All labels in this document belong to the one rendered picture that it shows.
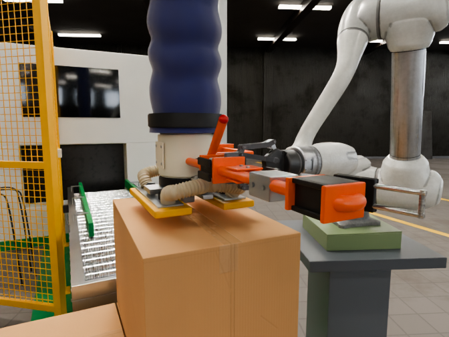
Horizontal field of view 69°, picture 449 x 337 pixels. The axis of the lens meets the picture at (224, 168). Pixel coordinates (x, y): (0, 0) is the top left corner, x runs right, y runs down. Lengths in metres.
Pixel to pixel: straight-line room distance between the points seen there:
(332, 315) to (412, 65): 0.96
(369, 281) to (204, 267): 0.86
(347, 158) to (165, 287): 0.57
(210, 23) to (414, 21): 0.63
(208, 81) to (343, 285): 0.95
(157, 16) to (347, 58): 0.59
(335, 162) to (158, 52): 0.56
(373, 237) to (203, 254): 0.79
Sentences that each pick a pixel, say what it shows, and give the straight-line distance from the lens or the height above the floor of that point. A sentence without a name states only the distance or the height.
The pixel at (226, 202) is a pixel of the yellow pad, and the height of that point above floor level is 1.00.
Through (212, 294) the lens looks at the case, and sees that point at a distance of 0.80.
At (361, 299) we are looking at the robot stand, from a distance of 1.50.
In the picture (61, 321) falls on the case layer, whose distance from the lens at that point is 1.36.
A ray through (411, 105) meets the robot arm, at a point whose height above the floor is 1.28.
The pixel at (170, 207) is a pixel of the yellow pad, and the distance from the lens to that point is 0.86.
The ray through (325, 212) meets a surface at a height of 1.10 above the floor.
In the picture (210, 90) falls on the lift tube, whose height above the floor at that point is 1.31.
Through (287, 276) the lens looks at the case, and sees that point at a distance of 0.89.
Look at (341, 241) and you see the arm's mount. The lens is 1.32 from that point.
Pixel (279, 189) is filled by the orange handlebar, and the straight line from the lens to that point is 0.53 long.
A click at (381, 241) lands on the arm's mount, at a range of 1.39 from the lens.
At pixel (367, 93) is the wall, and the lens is 13.34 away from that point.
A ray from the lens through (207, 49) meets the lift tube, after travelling 0.95.
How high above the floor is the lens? 1.21
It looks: 7 degrees down
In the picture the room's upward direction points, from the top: straight up
